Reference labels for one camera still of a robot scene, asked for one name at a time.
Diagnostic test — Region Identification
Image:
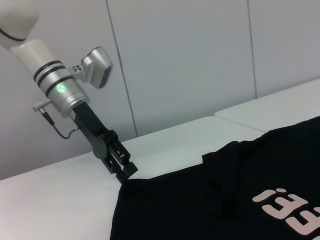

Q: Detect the left gripper cable with plug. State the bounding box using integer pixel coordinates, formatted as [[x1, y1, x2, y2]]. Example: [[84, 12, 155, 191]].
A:
[[31, 99, 81, 140]]

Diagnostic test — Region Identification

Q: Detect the black shirt with FREE print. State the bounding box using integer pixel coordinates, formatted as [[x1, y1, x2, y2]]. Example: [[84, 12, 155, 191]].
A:
[[108, 116, 320, 240]]

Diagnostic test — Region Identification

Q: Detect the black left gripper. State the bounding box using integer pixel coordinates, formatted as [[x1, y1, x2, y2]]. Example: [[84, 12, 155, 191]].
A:
[[72, 101, 139, 186]]

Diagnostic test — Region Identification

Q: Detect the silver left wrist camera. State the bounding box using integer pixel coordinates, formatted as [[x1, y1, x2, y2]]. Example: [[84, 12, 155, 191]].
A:
[[81, 46, 114, 90]]

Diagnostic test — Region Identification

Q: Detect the silver camera mounting bracket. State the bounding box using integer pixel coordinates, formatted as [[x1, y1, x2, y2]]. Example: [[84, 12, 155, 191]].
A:
[[65, 64, 86, 82]]

